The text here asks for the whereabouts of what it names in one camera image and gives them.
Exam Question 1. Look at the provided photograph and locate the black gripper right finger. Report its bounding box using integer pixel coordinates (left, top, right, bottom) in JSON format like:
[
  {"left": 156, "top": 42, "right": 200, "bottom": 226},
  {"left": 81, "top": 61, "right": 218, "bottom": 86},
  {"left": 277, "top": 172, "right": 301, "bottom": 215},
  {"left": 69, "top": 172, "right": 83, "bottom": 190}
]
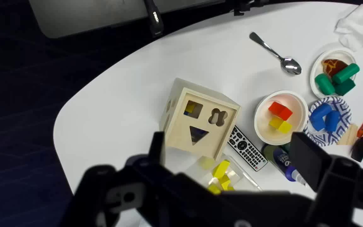
[{"left": 288, "top": 132, "right": 335, "bottom": 194}]

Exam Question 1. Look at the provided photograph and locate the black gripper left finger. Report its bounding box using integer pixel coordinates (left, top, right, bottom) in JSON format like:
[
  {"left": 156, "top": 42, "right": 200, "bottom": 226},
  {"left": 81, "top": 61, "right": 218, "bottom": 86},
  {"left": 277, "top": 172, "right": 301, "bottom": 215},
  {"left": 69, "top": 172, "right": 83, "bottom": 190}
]
[{"left": 147, "top": 130, "right": 166, "bottom": 167}]

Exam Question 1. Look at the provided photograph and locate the orange block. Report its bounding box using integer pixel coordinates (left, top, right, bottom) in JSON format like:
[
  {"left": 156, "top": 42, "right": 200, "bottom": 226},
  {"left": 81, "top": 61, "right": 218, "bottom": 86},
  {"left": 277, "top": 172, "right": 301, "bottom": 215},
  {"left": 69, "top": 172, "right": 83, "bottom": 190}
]
[{"left": 267, "top": 101, "right": 294, "bottom": 123}]

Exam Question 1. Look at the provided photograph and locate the yellow block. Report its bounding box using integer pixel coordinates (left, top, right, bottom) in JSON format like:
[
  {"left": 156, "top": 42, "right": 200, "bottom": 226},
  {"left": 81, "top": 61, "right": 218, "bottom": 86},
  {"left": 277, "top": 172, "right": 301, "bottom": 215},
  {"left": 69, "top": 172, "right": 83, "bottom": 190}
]
[
  {"left": 218, "top": 175, "right": 235, "bottom": 194},
  {"left": 211, "top": 159, "right": 231, "bottom": 181},
  {"left": 268, "top": 117, "right": 284, "bottom": 130},
  {"left": 276, "top": 120, "right": 294, "bottom": 137}
]

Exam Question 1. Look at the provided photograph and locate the blue block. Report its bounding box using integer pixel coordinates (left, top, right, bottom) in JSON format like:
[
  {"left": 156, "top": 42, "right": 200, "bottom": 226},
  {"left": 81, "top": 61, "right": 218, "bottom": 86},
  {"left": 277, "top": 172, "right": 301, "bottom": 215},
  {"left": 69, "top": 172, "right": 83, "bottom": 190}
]
[
  {"left": 308, "top": 104, "right": 334, "bottom": 133},
  {"left": 323, "top": 110, "right": 342, "bottom": 134}
]

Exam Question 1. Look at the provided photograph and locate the wooden shape sorter toy box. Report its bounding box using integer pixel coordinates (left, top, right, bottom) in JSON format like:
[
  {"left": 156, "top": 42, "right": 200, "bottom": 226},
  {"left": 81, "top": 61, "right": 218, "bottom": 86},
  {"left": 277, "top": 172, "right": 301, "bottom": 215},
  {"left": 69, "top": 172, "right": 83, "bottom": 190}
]
[{"left": 158, "top": 77, "right": 242, "bottom": 162}]

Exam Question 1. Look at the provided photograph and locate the green cylinder block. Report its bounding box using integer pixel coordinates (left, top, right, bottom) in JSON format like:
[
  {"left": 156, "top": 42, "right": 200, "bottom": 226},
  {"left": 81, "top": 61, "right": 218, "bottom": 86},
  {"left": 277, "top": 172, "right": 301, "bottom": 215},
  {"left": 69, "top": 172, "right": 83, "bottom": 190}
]
[{"left": 331, "top": 62, "right": 361, "bottom": 85}]

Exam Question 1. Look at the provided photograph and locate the brown patterned toy piece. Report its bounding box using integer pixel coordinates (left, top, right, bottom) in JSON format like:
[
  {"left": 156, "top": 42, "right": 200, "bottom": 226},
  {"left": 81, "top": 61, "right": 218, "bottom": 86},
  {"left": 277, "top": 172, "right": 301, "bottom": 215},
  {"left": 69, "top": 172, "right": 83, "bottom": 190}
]
[{"left": 321, "top": 59, "right": 349, "bottom": 77}]

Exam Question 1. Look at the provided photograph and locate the blue bottle with white cap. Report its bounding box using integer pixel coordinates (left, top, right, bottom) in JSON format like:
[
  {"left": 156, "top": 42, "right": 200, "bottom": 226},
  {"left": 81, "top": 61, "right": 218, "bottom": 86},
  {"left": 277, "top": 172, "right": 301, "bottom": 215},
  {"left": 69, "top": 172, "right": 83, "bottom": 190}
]
[{"left": 272, "top": 146, "right": 307, "bottom": 187}]

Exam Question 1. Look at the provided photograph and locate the tan wooden piece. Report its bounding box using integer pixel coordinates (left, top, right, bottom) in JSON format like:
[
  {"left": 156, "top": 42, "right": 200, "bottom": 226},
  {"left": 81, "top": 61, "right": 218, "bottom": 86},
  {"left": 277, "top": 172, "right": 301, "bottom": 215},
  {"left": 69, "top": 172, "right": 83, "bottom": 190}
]
[{"left": 337, "top": 124, "right": 360, "bottom": 147}]

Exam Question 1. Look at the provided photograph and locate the white bowl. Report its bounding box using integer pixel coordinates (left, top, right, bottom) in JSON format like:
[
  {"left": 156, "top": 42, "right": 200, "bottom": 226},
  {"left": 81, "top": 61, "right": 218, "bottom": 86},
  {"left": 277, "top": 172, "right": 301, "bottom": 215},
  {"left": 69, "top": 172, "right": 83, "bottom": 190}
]
[{"left": 253, "top": 90, "right": 308, "bottom": 148}]

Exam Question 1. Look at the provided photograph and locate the blue patterned plate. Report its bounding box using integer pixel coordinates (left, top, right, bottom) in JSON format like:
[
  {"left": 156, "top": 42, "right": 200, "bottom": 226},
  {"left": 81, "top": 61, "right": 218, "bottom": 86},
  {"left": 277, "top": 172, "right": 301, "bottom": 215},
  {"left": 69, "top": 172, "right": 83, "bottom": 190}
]
[{"left": 302, "top": 96, "right": 354, "bottom": 148}]

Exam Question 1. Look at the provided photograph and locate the black remote control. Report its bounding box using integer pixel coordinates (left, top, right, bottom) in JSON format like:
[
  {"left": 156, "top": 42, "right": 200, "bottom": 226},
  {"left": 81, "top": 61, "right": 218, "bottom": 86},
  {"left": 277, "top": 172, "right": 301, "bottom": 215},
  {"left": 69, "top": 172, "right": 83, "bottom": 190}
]
[{"left": 226, "top": 125, "right": 269, "bottom": 173}]

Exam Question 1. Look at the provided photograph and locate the white plate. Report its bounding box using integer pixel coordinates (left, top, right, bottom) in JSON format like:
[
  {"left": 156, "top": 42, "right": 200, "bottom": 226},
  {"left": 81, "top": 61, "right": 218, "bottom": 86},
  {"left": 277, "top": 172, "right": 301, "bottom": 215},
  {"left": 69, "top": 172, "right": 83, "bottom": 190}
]
[{"left": 308, "top": 47, "right": 359, "bottom": 101}]

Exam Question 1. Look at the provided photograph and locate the metal spoon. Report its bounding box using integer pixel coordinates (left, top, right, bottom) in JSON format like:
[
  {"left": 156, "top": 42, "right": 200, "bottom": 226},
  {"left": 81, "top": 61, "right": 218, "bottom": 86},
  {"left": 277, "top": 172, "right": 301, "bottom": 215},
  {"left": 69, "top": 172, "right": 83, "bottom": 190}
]
[{"left": 248, "top": 32, "right": 303, "bottom": 77}]

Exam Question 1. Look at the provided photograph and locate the white cloth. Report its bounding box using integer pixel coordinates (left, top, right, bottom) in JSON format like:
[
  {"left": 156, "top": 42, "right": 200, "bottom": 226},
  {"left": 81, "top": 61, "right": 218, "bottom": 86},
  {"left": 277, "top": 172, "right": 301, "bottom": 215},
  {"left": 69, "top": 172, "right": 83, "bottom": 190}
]
[{"left": 334, "top": 4, "right": 363, "bottom": 52}]

